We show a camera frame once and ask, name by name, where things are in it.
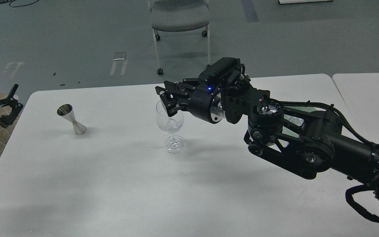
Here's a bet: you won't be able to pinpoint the grey office chair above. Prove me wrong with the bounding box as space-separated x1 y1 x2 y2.
147 0 212 75

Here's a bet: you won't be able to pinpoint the steel double jigger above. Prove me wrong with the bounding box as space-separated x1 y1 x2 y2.
57 104 87 135

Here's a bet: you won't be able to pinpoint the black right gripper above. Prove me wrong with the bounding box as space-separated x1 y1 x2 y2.
155 78 225 124

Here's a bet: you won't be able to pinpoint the floor cables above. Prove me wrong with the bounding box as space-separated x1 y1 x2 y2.
0 0 41 14

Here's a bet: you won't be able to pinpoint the green bowl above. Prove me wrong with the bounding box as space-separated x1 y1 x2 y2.
283 118 303 137

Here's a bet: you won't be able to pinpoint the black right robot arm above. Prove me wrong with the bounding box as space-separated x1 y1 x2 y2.
155 57 379 223

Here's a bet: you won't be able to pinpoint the clear wine glass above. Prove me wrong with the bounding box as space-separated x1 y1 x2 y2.
156 101 186 154

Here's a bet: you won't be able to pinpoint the clear ice cubes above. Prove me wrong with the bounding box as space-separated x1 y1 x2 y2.
284 114 304 126

